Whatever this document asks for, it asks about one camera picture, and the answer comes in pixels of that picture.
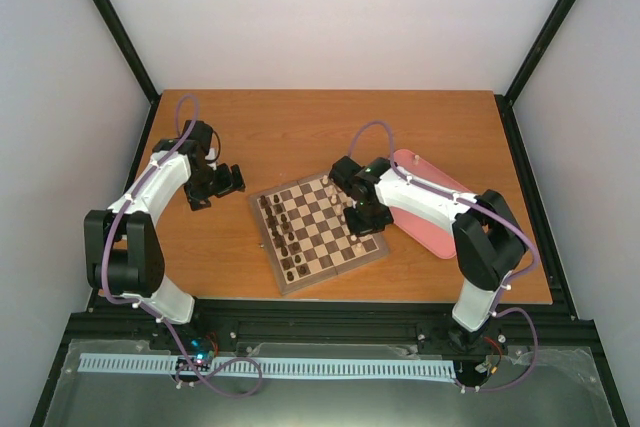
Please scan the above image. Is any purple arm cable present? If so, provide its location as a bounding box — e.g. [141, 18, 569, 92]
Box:
[100, 94, 264, 397]
[348, 120, 540, 394]

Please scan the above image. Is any pink plastic tray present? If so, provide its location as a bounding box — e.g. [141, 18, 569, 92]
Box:
[391, 149, 468, 259]

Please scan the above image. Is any light blue cable duct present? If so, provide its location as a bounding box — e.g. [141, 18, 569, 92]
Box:
[78, 353, 456, 383]

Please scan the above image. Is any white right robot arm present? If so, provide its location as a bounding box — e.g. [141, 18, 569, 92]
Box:
[329, 149, 535, 333]

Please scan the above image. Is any wooden chess board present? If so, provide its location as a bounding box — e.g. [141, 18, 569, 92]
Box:
[248, 173, 389, 295]

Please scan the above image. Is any black right frame post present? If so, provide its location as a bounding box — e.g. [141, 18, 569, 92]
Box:
[504, 0, 577, 108]

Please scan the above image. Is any black left frame post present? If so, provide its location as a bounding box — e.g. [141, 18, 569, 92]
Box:
[92, 0, 160, 104]

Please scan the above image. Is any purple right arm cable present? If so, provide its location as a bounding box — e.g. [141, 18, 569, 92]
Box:
[348, 120, 540, 394]

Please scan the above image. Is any black frame post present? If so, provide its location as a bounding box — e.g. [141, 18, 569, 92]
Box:
[504, 0, 577, 108]
[92, 0, 160, 104]

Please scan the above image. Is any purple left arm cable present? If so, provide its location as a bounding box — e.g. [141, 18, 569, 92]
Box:
[100, 94, 264, 397]

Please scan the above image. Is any black aluminium base frame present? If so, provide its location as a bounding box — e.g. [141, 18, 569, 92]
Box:
[31, 95, 629, 426]

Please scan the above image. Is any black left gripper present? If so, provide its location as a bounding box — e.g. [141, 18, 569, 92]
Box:
[186, 164, 246, 211]

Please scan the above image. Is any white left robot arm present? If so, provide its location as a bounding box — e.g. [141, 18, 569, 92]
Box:
[84, 121, 245, 350]

